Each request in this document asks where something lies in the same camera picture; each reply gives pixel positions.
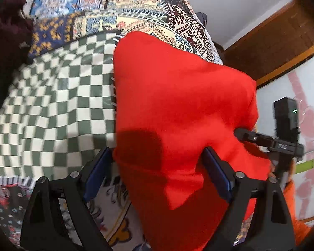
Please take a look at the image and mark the red zip sports jacket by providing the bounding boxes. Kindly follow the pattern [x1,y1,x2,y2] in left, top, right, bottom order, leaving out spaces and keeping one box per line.
[113,32,270,250]

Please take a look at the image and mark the orange sleeved forearm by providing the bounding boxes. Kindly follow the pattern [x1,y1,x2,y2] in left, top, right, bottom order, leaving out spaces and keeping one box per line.
[284,160,311,245]

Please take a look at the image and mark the white sliding wardrobe door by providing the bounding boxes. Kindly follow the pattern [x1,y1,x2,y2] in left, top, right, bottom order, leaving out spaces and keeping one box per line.
[256,57,314,220]

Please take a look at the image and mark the patchwork patterned bed quilt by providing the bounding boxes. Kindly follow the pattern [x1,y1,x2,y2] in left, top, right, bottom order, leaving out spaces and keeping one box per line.
[0,0,222,248]

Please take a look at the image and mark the folded maroon garment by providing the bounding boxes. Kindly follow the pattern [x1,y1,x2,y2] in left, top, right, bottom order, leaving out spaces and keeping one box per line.
[0,0,33,108]

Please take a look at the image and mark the wooden door frame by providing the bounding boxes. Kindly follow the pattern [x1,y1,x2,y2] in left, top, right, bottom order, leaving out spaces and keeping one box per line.
[222,0,314,87]

